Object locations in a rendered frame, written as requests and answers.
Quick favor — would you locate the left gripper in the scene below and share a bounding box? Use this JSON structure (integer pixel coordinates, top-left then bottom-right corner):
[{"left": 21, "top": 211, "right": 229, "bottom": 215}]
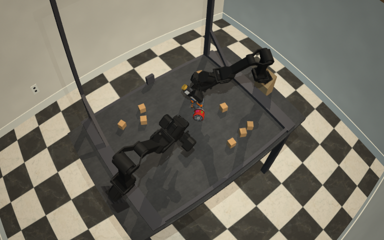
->
[{"left": 187, "top": 82, "right": 212, "bottom": 103}]

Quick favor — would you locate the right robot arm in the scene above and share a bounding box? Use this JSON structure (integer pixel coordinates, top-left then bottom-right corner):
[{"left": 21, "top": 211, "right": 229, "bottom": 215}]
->
[{"left": 105, "top": 115, "right": 189, "bottom": 202}]

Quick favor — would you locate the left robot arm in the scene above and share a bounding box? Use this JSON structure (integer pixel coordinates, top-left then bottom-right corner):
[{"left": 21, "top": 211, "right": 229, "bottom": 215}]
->
[{"left": 190, "top": 48, "right": 275, "bottom": 87}]

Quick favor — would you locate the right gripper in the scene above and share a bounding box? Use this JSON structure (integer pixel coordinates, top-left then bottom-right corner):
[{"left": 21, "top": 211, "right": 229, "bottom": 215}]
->
[{"left": 159, "top": 114, "right": 197, "bottom": 152}]

